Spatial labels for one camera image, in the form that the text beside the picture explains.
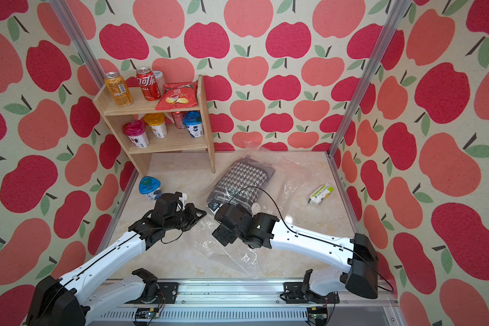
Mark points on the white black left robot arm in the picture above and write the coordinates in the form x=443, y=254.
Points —
x=76, y=298

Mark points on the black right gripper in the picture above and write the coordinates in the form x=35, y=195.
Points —
x=223, y=233

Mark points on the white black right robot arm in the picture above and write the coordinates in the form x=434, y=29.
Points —
x=352, y=262

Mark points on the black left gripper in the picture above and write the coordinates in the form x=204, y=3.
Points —
x=195, y=216

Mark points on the aluminium front rail frame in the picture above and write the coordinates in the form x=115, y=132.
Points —
x=210, y=301

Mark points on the clear plastic vacuum bag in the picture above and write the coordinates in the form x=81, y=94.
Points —
x=297, y=187

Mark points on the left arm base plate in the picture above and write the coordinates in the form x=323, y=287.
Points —
x=158, y=293

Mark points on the orange soda can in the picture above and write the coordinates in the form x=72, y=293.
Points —
x=118, y=88

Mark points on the houndstooth black white scarf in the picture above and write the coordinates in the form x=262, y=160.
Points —
x=240, y=183

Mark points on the blue lid cup on shelf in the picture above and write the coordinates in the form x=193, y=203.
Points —
x=193, y=122

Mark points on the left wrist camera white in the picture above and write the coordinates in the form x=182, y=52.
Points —
x=182, y=197

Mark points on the red cola can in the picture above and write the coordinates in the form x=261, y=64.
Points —
x=148, y=84

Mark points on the red chips bag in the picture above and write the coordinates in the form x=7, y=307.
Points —
x=178, y=96

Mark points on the wooden two-tier shelf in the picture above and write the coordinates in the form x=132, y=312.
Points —
x=116, y=117

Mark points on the green white small box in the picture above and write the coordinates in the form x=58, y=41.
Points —
x=319, y=195

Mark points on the silver can behind cola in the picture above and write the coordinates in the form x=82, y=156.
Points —
x=159, y=76

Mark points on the small red can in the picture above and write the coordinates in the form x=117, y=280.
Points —
x=178, y=118

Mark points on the blue lid cup on table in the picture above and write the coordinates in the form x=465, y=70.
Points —
x=150, y=187

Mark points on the yellow lid cup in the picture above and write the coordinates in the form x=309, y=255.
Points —
x=157, y=123

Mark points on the pink lid cup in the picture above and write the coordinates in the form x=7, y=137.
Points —
x=136, y=132

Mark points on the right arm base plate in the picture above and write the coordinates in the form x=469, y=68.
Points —
x=298, y=293

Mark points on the white round bag valve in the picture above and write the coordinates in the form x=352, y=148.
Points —
x=256, y=208

